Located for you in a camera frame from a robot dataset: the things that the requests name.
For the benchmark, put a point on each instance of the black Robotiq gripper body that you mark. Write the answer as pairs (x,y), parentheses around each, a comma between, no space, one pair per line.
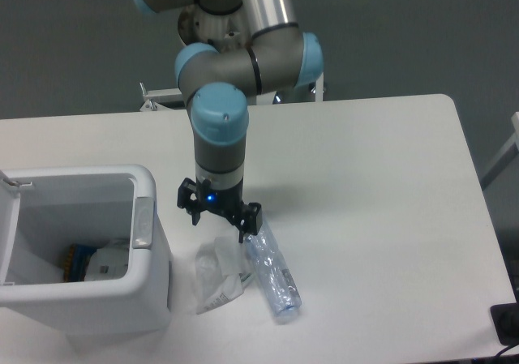
(226,203)

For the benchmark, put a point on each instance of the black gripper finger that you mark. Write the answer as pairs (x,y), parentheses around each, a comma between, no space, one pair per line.
(188,201)
(247,219)

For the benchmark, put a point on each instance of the white plastic wrapper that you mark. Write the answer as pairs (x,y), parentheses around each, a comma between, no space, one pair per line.
(222,273)

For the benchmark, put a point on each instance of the clear crushed plastic bottle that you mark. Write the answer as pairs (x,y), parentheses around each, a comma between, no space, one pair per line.
(273,275)

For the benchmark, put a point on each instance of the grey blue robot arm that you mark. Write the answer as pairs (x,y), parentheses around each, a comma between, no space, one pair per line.
(216,80)

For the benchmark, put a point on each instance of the white paper trash in bin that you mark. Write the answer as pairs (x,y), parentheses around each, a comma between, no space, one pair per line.
(109,262)

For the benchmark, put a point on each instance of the white trash can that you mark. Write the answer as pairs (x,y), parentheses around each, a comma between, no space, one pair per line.
(46,210)

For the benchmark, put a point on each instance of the blue orange snack package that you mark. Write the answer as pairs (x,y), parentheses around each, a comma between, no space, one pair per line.
(77,261)

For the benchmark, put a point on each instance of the white metal stand right edge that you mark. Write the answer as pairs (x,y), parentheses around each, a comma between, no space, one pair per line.
(504,156)

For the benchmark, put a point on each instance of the black device at table edge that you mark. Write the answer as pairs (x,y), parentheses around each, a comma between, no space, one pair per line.
(505,319)

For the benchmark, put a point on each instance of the white metal base frame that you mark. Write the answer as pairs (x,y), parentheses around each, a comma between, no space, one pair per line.
(164,99)

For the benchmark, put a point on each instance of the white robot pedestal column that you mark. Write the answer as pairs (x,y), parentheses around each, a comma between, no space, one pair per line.
(223,32)

